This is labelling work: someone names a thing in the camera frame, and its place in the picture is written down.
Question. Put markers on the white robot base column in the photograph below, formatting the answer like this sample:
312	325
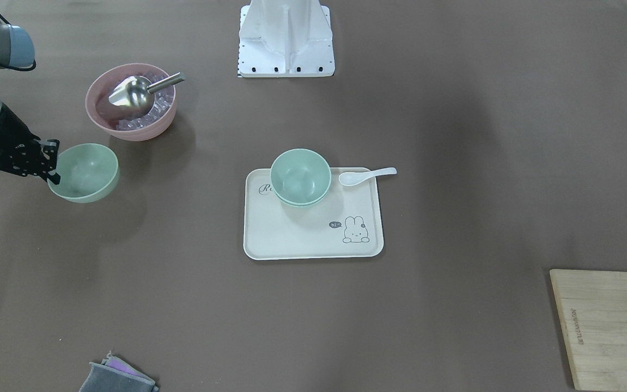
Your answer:
285	39

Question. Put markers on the bamboo cutting board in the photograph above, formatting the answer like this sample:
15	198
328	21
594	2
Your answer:
592	309

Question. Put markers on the white ceramic spoon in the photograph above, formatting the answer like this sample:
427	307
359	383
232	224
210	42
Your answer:
350	178

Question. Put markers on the pink bowl with ice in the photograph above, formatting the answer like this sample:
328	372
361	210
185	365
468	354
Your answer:
131	125

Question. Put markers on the green bowl on tray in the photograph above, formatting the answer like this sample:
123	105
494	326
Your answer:
304	204

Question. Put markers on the metal scoop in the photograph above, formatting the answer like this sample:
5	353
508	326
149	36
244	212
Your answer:
134	96

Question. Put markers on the cream serving tray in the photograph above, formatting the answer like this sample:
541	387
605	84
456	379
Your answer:
346	223

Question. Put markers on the green bowl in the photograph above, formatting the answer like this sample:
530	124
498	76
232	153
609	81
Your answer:
88	172
304	204
300	175

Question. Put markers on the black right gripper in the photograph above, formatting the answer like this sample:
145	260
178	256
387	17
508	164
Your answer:
4	142

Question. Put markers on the grey folded cloth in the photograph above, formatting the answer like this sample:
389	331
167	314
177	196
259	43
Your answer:
114	374

